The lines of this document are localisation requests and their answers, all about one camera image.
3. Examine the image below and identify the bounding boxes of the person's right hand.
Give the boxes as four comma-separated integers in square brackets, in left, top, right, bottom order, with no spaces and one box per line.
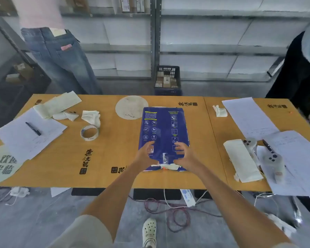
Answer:
[172,142,201,173]

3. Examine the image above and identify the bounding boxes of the person's left hand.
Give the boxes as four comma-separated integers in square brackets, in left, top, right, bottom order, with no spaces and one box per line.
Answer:
[132,141,155,170]

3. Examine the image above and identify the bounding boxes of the blue paper ream package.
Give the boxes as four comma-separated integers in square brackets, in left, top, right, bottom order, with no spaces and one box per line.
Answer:
[138,107,191,172]

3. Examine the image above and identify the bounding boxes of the person's right forearm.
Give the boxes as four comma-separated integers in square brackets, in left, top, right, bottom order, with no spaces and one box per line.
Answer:
[190,162,292,248]

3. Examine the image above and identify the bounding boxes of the person's left forearm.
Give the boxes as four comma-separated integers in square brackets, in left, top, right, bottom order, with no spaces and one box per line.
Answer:
[81,162,145,242]

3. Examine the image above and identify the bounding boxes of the person's left clog shoe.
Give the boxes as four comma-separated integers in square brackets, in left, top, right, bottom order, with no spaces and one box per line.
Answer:
[142,217,157,248]

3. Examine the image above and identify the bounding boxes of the black table base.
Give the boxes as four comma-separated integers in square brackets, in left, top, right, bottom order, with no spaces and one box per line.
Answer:
[194,189,213,200]
[133,188,182,201]
[72,188,106,196]

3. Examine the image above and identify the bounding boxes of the round white sticker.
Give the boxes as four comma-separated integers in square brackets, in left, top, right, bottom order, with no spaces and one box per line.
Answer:
[115,95,149,121]

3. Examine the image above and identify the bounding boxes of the white tape roll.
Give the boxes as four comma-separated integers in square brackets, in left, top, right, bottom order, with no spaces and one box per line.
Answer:
[80,124,100,141]

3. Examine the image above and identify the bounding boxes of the crumpled white tissue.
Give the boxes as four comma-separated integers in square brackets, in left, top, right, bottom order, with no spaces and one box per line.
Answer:
[52,111,80,122]
[212,104,228,117]
[81,110,101,128]

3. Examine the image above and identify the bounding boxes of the white game controller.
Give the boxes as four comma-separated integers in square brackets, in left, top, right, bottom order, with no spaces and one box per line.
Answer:
[242,137,260,166]
[262,152,286,184]

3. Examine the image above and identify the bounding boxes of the blue plastic crate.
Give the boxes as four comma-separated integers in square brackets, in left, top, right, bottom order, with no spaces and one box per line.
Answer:
[154,86,183,96]

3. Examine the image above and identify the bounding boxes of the lined paper sheet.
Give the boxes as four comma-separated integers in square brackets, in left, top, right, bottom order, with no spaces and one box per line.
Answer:
[221,97,280,141]

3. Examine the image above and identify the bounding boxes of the black pen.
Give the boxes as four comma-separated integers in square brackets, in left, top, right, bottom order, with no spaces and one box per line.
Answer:
[262,139,276,155]
[25,122,42,136]

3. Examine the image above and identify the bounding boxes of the group of small cardboard boxes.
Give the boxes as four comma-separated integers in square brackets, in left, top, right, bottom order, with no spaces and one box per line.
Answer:
[155,71,179,88]

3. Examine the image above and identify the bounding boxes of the blank white sheet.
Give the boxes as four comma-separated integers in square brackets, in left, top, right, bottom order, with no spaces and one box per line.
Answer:
[50,187,72,198]

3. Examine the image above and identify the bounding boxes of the black plastic crate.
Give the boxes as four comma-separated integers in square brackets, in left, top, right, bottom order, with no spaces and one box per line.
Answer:
[155,65,182,89]

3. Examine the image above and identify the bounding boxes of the white form sheets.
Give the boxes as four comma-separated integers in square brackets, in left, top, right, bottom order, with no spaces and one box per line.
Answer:
[256,130,310,200]
[0,107,68,163]

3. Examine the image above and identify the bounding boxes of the grey metal rack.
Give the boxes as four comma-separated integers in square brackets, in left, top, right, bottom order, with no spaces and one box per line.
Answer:
[59,0,156,80]
[155,0,310,82]
[267,56,285,78]

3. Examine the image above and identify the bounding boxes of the white charger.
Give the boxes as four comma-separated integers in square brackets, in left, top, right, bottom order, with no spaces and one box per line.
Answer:
[10,186,30,198]

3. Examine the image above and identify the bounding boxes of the black storage unit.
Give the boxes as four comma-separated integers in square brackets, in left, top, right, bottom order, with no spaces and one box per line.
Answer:
[0,55,52,132]

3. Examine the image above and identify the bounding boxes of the round green lettered sticker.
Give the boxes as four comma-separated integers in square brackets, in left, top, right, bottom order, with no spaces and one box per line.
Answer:
[0,144,25,186]

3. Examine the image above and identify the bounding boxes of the brown cardboard box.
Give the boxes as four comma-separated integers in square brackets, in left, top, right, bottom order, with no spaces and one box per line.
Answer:
[63,0,90,13]
[14,62,34,80]
[5,73,22,84]

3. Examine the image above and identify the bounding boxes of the red cable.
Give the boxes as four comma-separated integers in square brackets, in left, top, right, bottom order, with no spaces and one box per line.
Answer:
[129,195,223,233]

